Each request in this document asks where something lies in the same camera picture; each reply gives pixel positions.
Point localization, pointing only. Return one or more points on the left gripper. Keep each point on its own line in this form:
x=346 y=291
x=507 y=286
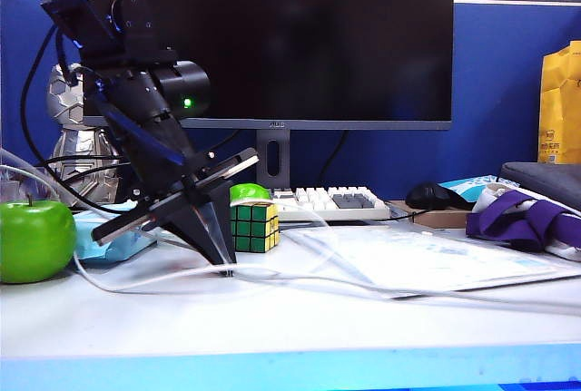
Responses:
x=145 y=137

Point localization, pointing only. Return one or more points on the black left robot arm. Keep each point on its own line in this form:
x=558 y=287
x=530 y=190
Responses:
x=91 y=10

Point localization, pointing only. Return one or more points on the Rubik's cube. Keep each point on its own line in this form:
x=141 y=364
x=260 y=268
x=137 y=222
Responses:
x=254 y=227

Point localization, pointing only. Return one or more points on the green apple without stem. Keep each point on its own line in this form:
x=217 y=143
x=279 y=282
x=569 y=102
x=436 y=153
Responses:
x=247 y=192

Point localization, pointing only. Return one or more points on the light blue wet wipes pack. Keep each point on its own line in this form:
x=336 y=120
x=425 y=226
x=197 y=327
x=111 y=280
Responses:
x=113 y=246

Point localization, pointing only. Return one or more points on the white and grey keyboard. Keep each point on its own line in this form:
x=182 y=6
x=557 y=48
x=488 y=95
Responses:
x=318 y=207

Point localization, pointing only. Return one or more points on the black cylindrical wrist module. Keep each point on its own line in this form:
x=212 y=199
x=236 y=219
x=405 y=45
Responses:
x=186 y=87

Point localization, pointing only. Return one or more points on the large green apple with stem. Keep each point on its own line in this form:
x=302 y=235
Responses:
x=36 y=241

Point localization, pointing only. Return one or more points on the silver faceted figurine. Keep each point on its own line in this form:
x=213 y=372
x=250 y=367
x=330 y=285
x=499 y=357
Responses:
x=68 y=100

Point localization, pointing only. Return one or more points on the faceted clear plastic cup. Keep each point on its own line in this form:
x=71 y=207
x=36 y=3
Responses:
x=18 y=187

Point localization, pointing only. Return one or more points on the black computer monitor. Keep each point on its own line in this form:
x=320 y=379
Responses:
x=318 y=46

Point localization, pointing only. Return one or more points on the document in clear sleeve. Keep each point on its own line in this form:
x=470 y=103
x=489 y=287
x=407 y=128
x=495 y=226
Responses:
x=431 y=259

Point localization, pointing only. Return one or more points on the black computer mouse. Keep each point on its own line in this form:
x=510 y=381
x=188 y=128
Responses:
x=431 y=196

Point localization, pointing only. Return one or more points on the brown cardboard box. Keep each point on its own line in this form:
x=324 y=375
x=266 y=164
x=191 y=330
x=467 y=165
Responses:
x=440 y=218

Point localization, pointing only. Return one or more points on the light blue printed package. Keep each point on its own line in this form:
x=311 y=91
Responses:
x=472 y=182

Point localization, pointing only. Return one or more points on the white cloth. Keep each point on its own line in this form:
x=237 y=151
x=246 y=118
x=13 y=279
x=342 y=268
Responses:
x=490 y=193

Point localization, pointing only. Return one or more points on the purple cloth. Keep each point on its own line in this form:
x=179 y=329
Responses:
x=522 y=223

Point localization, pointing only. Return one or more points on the dark grey laptop bag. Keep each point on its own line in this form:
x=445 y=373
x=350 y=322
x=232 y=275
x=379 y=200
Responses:
x=549 y=180

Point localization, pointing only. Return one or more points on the yellow paper bag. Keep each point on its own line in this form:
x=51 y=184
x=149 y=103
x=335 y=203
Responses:
x=563 y=105

